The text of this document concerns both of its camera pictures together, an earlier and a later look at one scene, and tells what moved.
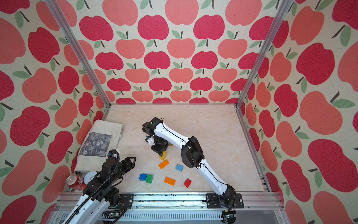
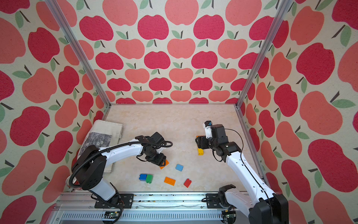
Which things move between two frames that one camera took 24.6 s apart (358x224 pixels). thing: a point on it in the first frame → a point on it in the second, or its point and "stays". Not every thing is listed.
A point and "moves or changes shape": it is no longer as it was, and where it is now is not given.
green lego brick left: [149, 178] stays
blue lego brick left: [142, 177] stays
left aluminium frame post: [78, 49] stays
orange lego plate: [163, 164] stays
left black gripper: [128, 163] → [160, 160]
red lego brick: [187, 183] stays
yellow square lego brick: [164, 156] moves or changes shape
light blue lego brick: [179, 167] stays
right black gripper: [160, 150] → [202, 142]
